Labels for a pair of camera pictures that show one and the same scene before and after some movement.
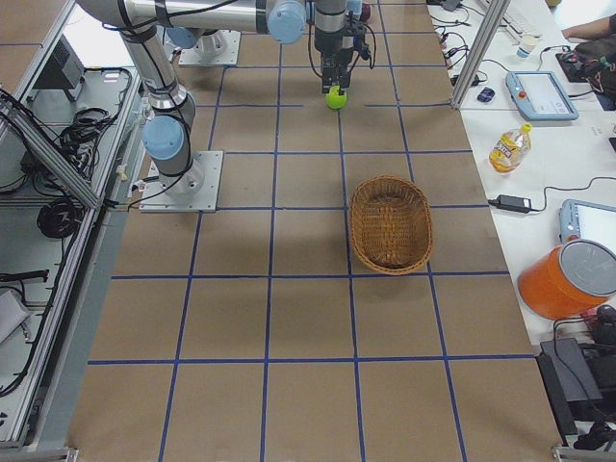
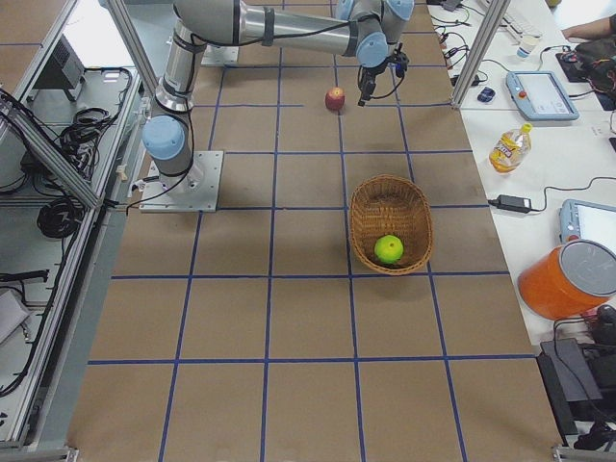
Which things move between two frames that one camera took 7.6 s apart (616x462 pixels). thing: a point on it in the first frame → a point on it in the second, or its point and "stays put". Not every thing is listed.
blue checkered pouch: (486, 95) stays put
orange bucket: (569, 280) stays put
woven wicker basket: (391, 224) stays put
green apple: (334, 100) → (389, 248)
